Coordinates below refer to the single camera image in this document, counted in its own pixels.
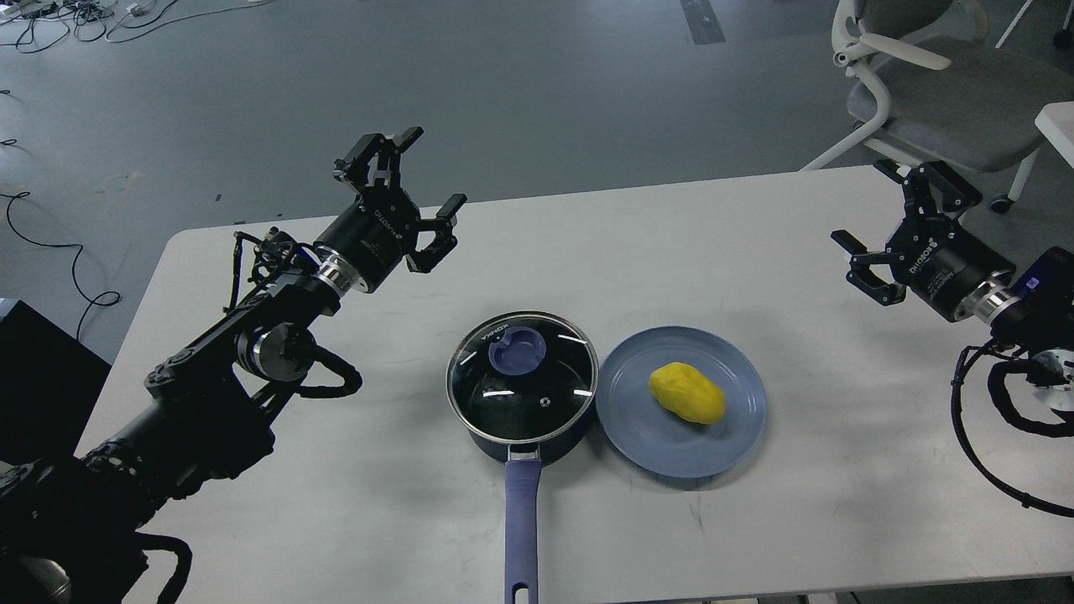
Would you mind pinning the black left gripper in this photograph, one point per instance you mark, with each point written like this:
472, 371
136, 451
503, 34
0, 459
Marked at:
382, 223

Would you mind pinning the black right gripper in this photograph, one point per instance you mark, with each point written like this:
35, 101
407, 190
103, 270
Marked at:
939, 261

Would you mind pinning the glass lid blue knob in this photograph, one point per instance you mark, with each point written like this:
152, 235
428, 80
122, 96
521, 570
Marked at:
522, 378

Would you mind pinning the yellow potato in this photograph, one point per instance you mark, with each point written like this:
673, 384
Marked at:
686, 392

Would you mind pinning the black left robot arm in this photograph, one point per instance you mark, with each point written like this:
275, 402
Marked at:
73, 527

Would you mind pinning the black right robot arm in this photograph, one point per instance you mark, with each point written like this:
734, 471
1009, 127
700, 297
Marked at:
1030, 340

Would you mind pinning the white grey office chair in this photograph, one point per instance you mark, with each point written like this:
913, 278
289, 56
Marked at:
920, 97

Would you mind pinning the white table corner right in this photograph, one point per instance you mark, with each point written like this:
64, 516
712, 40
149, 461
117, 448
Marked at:
1055, 122

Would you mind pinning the blue plate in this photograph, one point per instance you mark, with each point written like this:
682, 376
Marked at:
656, 439

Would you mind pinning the black box at left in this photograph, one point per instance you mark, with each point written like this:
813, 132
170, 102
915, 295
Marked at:
50, 383

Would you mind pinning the blue saucepan with handle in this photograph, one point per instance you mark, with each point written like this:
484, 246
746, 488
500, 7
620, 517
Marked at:
523, 466

